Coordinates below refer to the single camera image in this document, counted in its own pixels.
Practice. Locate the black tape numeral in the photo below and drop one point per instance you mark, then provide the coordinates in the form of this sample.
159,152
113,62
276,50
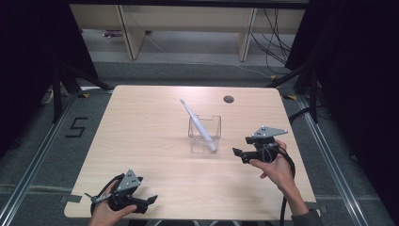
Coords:
76,127

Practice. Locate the person's left hand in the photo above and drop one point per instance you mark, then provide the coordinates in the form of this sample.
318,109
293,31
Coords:
103,215

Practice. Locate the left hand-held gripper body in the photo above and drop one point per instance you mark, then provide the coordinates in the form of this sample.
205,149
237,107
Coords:
128,183

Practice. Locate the black metal stand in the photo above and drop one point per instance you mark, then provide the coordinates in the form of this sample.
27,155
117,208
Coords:
313,94
57,94

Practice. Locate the round table grommet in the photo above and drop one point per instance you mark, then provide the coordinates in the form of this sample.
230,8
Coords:
229,99

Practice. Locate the grey tape strip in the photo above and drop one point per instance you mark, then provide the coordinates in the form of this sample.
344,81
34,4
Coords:
70,198

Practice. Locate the black curtain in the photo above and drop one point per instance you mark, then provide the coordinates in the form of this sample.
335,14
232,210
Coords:
28,62
360,78

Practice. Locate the clear plastic container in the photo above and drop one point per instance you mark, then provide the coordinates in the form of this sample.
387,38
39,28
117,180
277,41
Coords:
215,125

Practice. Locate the yellow tape piece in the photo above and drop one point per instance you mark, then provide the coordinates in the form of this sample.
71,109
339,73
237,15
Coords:
85,95
290,97

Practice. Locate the metal floor rail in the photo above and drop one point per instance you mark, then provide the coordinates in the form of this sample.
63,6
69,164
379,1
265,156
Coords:
329,163
34,163

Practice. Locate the white electric toothbrush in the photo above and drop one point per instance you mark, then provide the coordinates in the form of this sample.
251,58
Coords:
200,127

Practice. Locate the light wooden shelf unit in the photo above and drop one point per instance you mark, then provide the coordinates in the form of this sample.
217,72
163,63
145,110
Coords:
188,15

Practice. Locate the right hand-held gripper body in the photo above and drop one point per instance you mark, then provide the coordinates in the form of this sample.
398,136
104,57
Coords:
266,147

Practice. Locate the person's right hand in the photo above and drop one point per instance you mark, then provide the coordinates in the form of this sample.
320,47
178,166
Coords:
279,171

